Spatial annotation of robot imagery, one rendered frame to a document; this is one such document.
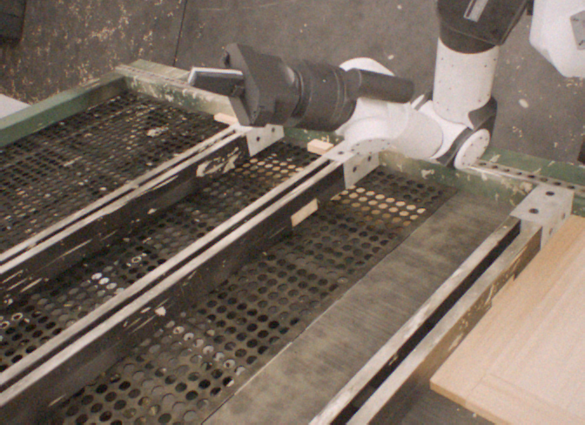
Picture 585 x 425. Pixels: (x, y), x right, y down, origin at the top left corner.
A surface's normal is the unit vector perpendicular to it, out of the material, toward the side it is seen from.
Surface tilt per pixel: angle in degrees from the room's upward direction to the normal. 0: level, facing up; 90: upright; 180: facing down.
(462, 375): 58
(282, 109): 80
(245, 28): 0
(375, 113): 75
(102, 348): 90
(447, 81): 46
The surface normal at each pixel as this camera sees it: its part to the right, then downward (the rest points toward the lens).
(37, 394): 0.74, 0.30
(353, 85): -0.82, -0.03
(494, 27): -0.33, 0.79
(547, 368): -0.13, -0.82
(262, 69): 0.45, -0.65
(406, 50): -0.63, -0.03
